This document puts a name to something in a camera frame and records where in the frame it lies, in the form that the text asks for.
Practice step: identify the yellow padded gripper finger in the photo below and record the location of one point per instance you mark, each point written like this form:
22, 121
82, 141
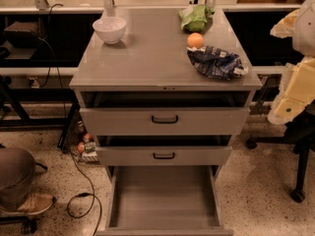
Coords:
285, 27
297, 90

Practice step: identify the blue chip bag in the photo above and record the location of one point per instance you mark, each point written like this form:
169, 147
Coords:
216, 63

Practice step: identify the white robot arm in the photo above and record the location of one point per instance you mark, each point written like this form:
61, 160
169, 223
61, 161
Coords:
303, 40

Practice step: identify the grey metal drawer cabinet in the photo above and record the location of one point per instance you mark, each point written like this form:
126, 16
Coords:
150, 68

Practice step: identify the middle grey drawer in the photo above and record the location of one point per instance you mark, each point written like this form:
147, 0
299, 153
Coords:
145, 156

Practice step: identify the bottom grey open drawer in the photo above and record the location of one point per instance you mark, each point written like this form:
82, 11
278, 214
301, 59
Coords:
163, 201

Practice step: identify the top grey drawer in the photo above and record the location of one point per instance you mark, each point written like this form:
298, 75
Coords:
187, 121

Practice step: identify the black office chair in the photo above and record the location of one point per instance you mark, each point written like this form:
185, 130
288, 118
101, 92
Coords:
300, 132

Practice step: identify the orange fruit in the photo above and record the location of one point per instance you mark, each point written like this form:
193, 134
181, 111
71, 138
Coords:
195, 40

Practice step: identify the white ceramic bowl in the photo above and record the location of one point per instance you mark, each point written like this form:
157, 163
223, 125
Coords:
110, 29

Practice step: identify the dark box on shelf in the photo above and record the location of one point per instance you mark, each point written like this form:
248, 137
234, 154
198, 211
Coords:
23, 34

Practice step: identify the tan sneaker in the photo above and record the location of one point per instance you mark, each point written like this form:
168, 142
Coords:
36, 203

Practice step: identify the wire basket with items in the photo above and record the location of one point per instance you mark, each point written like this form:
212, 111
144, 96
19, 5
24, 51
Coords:
79, 141

